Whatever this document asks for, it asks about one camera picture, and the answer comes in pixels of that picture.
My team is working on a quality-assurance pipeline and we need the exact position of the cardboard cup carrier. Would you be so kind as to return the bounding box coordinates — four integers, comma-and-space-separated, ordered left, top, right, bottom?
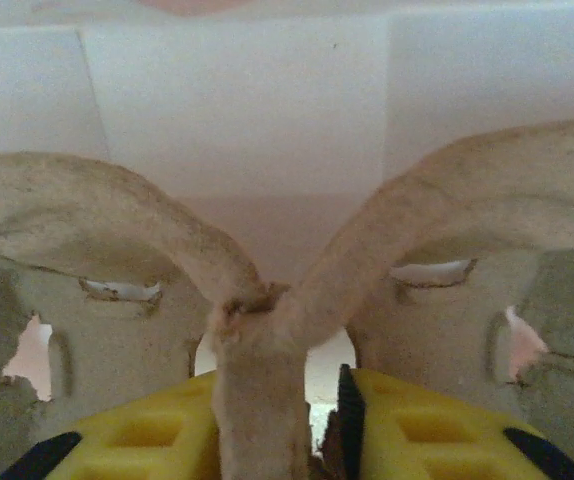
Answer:
0, 117, 574, 480

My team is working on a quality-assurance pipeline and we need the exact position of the printed paper gift bag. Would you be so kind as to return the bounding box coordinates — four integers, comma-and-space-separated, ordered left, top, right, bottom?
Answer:
0, 0, 574, 421

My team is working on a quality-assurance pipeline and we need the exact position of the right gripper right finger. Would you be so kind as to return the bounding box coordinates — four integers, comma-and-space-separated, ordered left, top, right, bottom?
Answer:
337, 363, 574, 480

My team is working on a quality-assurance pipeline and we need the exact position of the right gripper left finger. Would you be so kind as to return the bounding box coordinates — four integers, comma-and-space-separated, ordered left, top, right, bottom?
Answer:
0, 372, 221, 480

